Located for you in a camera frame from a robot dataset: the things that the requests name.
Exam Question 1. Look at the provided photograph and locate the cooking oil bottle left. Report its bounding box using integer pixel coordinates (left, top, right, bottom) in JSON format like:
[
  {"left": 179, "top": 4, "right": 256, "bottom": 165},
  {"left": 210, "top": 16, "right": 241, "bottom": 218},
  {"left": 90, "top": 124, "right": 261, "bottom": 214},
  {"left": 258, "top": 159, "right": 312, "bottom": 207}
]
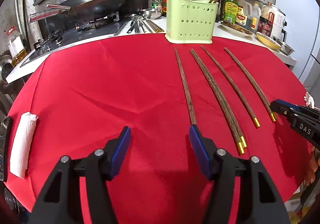
[{"left": 7, "top": 26, "right": 27, "bottom": 67}]

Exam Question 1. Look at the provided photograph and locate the white tissue roll left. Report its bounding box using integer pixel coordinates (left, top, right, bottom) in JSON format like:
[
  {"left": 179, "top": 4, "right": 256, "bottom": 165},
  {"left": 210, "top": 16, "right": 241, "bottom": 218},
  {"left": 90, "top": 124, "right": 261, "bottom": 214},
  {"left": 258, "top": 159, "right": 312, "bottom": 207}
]
[{"left": 10, "top": 112, "right": 38, "bottom": 179}]

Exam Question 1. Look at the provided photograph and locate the red handle oil bottle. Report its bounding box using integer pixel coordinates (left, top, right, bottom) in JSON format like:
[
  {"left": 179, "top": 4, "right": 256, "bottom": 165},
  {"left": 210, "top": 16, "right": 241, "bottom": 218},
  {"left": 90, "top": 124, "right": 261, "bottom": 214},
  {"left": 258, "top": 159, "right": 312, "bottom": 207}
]
[{"left": 257, "top": 2, "right": 275, "bottom": 37}]

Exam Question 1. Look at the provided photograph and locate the wooden chopstick four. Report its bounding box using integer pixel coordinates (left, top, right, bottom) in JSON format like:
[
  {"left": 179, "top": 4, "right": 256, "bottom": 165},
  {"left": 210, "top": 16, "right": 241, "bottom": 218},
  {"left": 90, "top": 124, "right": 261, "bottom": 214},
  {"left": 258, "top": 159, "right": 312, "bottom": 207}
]
[{"left": 190, "top": 49, "right": 245, "bottom": 155}]

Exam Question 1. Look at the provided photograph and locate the wooden chopstick five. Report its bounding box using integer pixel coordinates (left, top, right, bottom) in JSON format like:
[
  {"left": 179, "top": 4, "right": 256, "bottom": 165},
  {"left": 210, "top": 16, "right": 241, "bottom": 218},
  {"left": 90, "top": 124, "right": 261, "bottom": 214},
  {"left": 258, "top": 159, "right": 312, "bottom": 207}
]
[{"left": 191, "top": 48, "right": 249, "bottom": 149}]

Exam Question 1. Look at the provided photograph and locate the white tissue right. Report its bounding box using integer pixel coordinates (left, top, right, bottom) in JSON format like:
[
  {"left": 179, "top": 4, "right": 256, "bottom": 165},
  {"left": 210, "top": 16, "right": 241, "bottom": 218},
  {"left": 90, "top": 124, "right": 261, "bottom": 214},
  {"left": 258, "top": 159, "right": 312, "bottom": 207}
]
[{"left": 304, "top": 92, "right": 315, "bottom": 109}]

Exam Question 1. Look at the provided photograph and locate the green label bottle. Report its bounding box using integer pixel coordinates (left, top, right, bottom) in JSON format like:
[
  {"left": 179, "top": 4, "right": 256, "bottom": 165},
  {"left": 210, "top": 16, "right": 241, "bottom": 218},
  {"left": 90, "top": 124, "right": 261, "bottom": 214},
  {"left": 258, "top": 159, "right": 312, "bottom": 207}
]
[{"left": 223, "top": 0, "right": 238, "bottom": 24}]

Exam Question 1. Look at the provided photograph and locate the yellow bowl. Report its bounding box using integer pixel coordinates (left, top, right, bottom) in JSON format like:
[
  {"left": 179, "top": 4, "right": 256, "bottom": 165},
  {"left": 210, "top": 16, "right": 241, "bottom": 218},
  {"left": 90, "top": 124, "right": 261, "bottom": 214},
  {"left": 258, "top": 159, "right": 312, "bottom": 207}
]
[{"left": 256, "top": 31, "right": 281, "bottom": 50}]

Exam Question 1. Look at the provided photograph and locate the wooden chopstick three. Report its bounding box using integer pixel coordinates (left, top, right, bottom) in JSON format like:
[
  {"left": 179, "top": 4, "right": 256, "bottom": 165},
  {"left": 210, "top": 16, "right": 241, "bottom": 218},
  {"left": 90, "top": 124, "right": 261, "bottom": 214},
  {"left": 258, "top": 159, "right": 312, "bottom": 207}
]
[{"left": 174, "top": 48, "right": 196, "bottom": 125}]

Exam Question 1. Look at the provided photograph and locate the steel bowl with food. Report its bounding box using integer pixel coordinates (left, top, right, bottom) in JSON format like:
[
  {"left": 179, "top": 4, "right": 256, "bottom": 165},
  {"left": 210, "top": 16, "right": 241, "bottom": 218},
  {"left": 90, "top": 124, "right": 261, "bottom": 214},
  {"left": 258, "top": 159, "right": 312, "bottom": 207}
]
[{"left": 273, "top": 36, "right": 295, "bottom": 56}]

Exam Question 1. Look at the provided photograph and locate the black wok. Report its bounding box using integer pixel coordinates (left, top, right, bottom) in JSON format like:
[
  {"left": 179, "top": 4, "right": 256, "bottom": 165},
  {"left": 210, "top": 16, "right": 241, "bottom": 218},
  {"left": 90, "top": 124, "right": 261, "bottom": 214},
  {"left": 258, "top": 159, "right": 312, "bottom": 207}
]
[{"left": 29, "top": 0, "right": 126, "bottom": 23}]

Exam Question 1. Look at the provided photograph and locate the wooden chopstick eight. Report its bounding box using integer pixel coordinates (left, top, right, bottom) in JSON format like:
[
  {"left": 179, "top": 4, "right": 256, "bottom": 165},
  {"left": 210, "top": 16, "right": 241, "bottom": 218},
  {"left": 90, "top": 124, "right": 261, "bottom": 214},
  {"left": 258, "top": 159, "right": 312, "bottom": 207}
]
[{"left": 224, "top": 47, "right": 277, "bottom": 123}]

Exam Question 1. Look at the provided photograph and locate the wooden chopstick six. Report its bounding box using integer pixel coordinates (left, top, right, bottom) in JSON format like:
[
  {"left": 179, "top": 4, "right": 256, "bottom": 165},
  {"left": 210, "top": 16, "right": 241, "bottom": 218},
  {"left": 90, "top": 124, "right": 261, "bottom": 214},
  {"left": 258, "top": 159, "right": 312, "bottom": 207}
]
[{"left": 201, "top": 46, "right": 260, "bottom": 128}]

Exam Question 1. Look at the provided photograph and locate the red tablecloth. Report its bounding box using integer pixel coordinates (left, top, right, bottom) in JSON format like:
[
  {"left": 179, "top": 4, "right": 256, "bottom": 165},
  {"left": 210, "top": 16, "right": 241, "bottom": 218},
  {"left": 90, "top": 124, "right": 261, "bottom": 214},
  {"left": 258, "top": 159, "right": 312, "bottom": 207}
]
[{"left": 6, "top": 33, "right": 311, "bottom": 223}]

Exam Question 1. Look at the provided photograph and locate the gas stove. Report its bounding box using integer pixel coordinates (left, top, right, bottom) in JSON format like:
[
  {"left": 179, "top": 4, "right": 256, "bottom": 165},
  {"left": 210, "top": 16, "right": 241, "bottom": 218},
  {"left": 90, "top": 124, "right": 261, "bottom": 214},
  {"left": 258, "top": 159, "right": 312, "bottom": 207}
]
[{"left": 20, "top": 16, "right": 129, "bottom": 67}]

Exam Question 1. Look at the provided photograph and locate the green utensil holder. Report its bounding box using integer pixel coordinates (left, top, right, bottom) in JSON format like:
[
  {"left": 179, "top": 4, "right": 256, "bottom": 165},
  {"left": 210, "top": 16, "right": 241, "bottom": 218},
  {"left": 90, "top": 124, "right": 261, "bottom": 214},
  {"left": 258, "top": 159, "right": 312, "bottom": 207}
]
[{"left": 165, "top": 0, "right": 218, "bottom": 44}]

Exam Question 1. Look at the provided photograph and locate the large soy sauce jug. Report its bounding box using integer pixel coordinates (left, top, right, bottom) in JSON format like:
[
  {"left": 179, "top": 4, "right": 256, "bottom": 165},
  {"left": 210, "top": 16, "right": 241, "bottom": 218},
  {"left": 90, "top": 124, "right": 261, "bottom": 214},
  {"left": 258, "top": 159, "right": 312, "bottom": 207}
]
[{"left": 235, "top": 0, "right": 253, "bottom": 30}]

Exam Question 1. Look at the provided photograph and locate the plate of cooked food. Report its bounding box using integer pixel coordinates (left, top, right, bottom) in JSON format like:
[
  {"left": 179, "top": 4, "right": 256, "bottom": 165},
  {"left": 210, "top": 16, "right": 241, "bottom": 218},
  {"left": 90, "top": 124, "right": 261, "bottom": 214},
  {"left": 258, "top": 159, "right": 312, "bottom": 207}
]
[{"left": 219, "top": 21, "right": 253, "bottom": 38}]

